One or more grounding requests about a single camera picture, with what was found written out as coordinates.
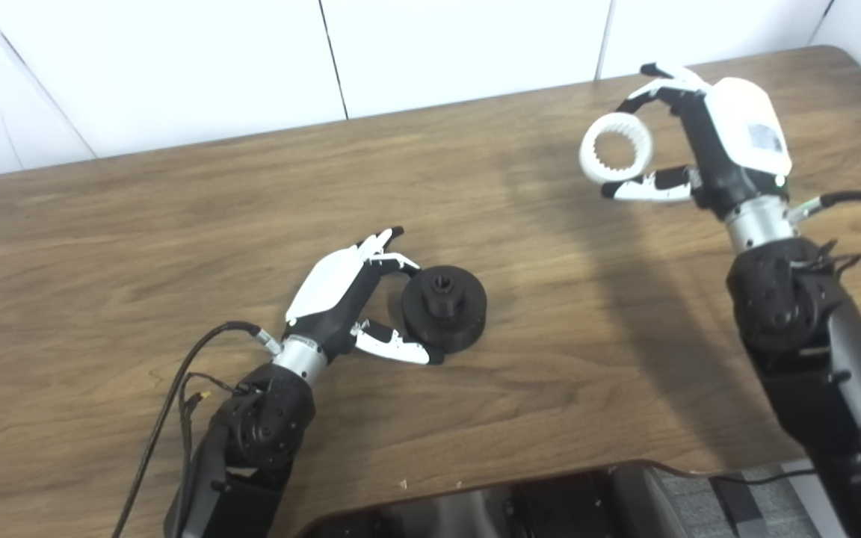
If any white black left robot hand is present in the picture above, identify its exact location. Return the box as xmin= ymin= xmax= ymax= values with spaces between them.
xmin=270 ymin=226 xmax=446 ymax=386

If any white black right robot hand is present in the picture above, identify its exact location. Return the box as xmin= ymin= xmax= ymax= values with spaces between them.
xmin=601 ymin=63 xmax=812 ymax=251

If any round black part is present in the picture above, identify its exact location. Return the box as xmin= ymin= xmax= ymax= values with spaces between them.
xmin=401 ymin=266 xmax=488 ymax=355

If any white ring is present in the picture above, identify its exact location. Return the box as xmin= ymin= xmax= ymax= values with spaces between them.
xmin=578 ymin=111 xmax=654 ymax=185

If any grey textured mat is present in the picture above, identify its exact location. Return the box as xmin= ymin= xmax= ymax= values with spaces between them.
xmin=655 ymin=460 xmax=839 ymax=538

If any thick black left wrist cable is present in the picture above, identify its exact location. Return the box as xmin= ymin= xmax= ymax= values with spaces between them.
xmin=111 ymin=321 xmax=282 ymax=538

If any thin left arm wire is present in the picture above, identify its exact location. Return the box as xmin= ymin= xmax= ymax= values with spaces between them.
xmin=179 ymin=371 xmax=241 ymax=479

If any thin arm wire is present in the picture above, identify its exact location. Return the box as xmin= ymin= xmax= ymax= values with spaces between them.
xmin=179 ymin=371 xmax=241 ymax=479
xmin=804 ymin=241 xmax=861 ymax=276

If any thin right arm wire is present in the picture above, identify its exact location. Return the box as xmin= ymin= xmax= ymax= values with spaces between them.
xmin=804 ymin=241 xmax=861 ymax=276

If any thin black cable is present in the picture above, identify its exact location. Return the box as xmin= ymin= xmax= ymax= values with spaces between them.
xmin=688 ymin=467 xmax=816 ymax=486

